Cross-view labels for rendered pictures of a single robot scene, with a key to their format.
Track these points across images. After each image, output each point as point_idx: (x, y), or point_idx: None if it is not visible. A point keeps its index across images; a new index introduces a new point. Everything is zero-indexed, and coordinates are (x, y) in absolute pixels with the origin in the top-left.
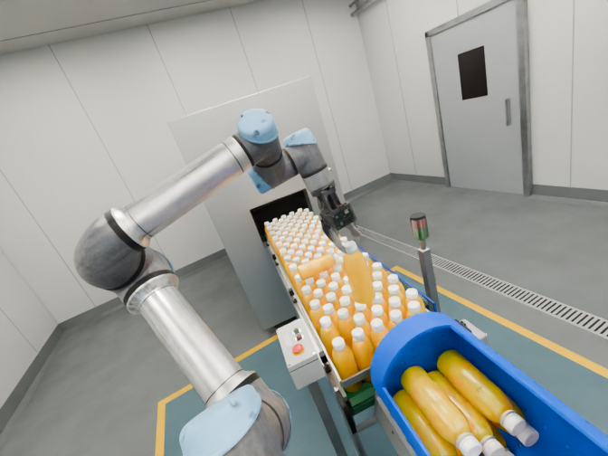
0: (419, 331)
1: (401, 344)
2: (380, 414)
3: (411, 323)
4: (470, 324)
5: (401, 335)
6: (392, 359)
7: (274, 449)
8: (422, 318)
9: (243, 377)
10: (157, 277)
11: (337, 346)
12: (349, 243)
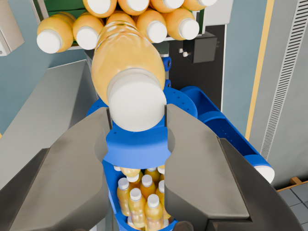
0: (150, 166)
1: (126, 166)
2: (89, 62)
3: (150, 156)
4: (231, 0)
5: (131, 161)
6: (110, 163)
7: None
8: (164, 152)
9: None
10: None
11: (46, 52)
12: (141, 108)
